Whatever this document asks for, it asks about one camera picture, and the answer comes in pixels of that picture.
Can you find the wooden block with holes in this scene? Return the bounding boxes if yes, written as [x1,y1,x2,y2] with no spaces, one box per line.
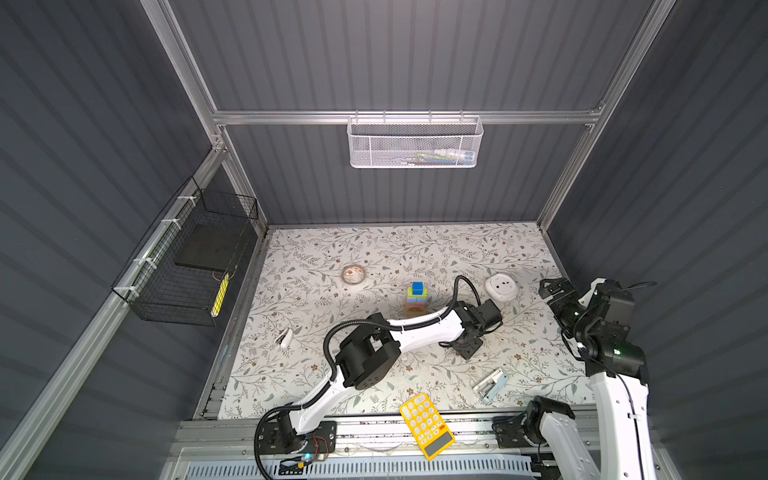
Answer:
[404,307,426,318]

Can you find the green block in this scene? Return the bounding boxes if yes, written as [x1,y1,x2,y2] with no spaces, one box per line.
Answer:
[406,285,428,303]

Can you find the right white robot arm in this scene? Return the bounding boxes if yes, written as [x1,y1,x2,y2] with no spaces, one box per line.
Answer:
[523,278,657,479]

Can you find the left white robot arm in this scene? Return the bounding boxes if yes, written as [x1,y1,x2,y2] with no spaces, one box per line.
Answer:
[276,300,503,443]

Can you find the white light-blue stapler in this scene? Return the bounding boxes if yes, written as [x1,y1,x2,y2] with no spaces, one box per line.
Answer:
[473,368,509,405]

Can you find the white round device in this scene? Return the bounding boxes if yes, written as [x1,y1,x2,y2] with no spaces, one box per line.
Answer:
[484,273,519,303]

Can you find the yellow calculator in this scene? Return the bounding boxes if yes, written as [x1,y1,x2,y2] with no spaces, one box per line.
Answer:
[400,393,455,461]

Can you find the tape roll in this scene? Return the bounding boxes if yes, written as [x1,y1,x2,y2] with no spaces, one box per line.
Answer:
[341,264,367,287]

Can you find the pens in white basket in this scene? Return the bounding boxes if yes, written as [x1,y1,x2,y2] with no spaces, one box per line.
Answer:
[396,149,476,168]

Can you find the small white plastic clip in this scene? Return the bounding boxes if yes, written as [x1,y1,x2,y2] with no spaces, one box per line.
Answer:
[275,328,294,349]

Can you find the yellow marker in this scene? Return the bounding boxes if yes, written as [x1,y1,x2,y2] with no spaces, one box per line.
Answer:
[210,273,230,318]

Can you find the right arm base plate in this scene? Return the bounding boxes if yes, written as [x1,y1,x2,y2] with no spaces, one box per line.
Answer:
[491,413,539,449]

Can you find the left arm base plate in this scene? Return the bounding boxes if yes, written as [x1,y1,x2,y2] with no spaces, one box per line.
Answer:
[254,418,338,455]

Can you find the white wire basket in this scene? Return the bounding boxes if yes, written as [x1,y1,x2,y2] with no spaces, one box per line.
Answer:
[346,115,484,169]

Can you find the black corrugated cable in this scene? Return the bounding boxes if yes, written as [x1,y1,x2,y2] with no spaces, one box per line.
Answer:
[253,274,482,480]

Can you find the black wire basket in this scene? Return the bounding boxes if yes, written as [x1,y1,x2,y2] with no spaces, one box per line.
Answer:
[112,181,262,327]

